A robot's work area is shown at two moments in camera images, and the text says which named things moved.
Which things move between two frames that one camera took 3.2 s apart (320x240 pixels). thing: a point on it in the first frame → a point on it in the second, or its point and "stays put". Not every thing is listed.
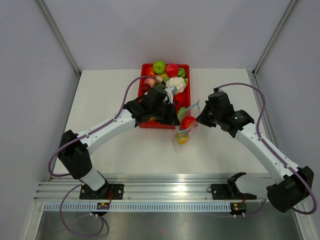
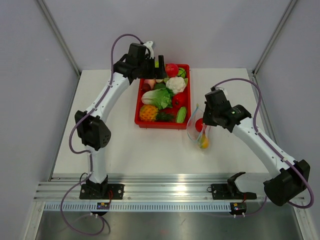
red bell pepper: (181, 99) stays put
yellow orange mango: (182, 138) → (204, 142)
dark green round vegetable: (182, 73) stays put
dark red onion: (146, 87) stays put
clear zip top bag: (187, 122) → (198, 131)
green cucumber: (181, 113) stays put
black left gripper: (171, 118) → (156, 73)
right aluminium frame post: (273, 37) stays put
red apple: (171, 70) stays put
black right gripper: (202, 118) stays put
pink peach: (151, 82) stays put
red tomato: (187, 122) → (199, 124)
